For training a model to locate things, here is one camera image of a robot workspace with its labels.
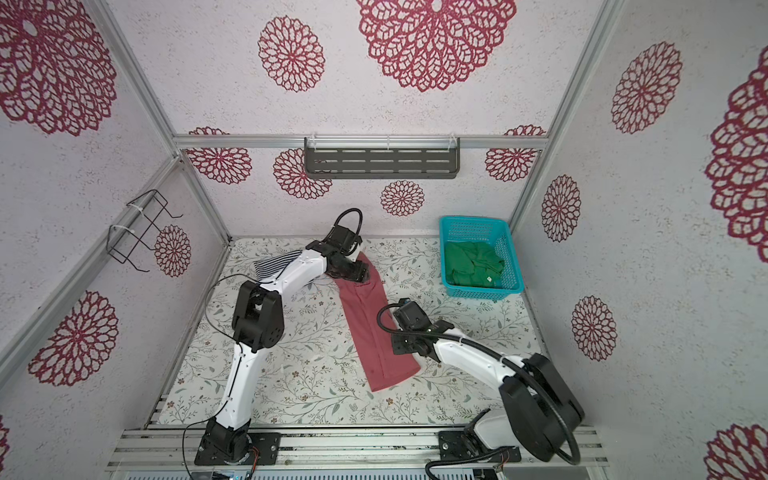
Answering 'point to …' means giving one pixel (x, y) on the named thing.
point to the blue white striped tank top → (268, 267)
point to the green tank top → (473, 264)
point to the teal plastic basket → (483, 229)
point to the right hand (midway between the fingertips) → (397, 337)
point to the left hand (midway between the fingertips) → (357, 277)
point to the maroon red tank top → (370, 314)
